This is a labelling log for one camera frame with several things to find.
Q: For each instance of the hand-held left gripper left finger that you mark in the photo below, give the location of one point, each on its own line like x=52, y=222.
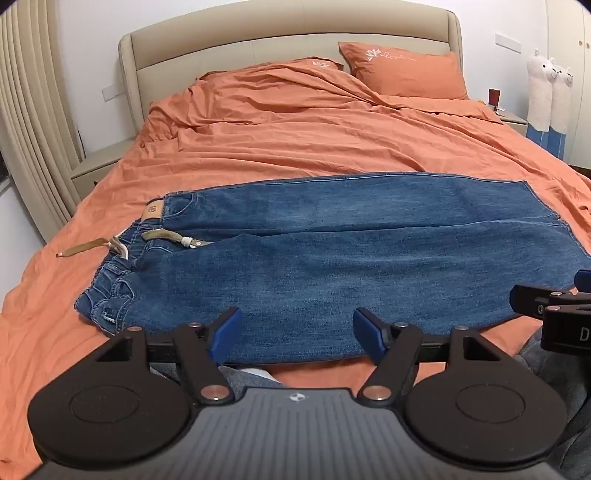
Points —
x=224, y=337

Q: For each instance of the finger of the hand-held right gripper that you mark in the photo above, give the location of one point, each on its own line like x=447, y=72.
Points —
x=583, y=279
x=535, y=300

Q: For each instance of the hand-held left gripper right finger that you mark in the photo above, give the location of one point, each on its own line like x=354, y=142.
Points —
x=369, y=334

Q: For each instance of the blue denim pants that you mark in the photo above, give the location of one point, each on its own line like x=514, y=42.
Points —
x=323, y=258

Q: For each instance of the person's grey trousers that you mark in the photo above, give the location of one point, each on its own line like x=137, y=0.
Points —
x=561, y=387

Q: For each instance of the beige nightstand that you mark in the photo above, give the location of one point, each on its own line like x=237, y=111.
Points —
x=97, y=168
x=513, y=122

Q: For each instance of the white alpaca plush toy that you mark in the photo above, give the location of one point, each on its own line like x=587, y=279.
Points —
x=539, y=92
x=561, y=99

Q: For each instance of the dark red cup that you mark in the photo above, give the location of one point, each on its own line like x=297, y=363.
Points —
x=494, y=98

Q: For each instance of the orange duvet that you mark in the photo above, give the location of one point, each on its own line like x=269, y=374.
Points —
x=286, y=138

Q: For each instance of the white wardrobe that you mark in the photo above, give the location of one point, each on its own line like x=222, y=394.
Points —
x=575, y=55

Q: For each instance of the orange pillow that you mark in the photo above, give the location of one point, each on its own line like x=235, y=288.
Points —
x=321, y=64
x=406, y=69

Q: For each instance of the beige curtain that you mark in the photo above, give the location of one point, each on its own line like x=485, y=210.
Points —
x=37, y=115

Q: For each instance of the beige upholstered bed headboard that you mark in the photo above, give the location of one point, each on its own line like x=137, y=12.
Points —
x=231, y=41

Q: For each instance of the white wall socket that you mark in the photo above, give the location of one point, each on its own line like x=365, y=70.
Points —
x=508, y=41
x=113, y=92

